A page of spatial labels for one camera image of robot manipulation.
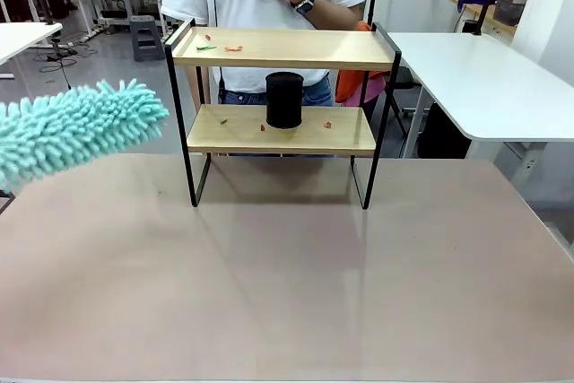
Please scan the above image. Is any teal microfibre duster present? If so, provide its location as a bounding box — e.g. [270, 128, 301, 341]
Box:
[0, 78, 171, 196]

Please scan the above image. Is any gray plastic step stool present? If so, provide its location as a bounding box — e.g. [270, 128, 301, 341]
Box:
[128, 14, 167, 63]

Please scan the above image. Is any wooden workbench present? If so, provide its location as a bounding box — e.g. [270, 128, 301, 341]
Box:
[448, 0, 517, 38]

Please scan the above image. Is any two-tier wooden shelf black frame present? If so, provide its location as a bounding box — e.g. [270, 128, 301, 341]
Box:
[163, 17, 401, 211]

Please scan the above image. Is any black mesh pen cup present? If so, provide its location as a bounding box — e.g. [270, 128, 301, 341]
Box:
[265, 71, 304, 129]

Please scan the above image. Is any person's left forearm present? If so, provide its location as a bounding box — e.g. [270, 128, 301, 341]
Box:
[298, 0, 361, 31]

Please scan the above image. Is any black computer case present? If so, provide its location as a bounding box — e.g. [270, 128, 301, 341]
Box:
[418, 101, 473, 161]

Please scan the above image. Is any white table with rounded corner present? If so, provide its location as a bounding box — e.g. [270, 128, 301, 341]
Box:
[386, 31, 574, 159]

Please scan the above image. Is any white side table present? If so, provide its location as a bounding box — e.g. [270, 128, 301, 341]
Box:
[0, 22, 64, 66]

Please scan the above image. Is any black wire basket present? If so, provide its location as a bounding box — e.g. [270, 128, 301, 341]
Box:
[496, 0, 526, 26]

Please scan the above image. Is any orange cloth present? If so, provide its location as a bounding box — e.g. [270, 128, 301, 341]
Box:
[335, 20, 387, 105]

